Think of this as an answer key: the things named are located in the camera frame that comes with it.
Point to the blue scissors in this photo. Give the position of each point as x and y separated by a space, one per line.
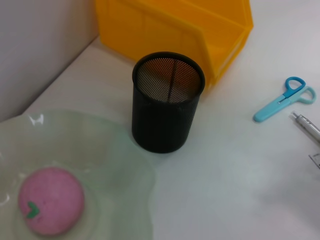
275 106

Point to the pink toy peach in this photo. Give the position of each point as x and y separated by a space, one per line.
52 197

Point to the black mesh pen holder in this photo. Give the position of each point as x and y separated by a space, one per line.
162 125

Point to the green glass fruit plate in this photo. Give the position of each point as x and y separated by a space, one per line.
75 140

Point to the grey white ballpoint pen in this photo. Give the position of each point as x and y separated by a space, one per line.
307 125

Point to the clear plastic ruler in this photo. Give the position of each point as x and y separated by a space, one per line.
316 160

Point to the yellow plastic bin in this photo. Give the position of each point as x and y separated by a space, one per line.
150 25

